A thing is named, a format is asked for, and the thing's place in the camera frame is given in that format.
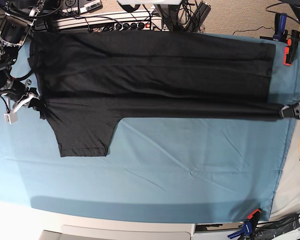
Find blue table cloth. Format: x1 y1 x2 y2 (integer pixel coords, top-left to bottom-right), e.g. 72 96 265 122
0 34 300 224

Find black T-shirt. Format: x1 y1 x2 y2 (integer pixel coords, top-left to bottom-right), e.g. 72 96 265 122
29 30 283 157

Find orange black clamp top right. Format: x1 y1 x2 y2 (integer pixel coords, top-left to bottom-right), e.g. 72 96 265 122
283 30 300 66

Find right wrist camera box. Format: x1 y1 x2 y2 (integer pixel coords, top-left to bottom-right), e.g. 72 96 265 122
4 113 18 125

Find orange blue clamp bottom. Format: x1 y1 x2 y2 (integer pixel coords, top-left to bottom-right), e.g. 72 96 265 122
227 208 262 240

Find blue black clamp top right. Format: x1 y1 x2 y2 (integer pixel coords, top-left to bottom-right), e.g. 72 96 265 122
272 13 288 43

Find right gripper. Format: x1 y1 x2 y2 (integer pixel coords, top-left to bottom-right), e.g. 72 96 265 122
0 79 47 120

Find white box bottom edge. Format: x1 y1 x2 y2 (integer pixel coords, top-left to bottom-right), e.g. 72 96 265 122
39 225 192 240

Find white power strip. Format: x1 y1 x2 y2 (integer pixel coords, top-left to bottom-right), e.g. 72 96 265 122
98 19 163 34

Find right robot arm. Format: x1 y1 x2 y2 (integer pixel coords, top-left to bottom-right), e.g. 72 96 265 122
0 0 46 124

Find black bag bottom right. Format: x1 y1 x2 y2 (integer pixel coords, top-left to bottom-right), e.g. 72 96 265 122
253 213 300 240

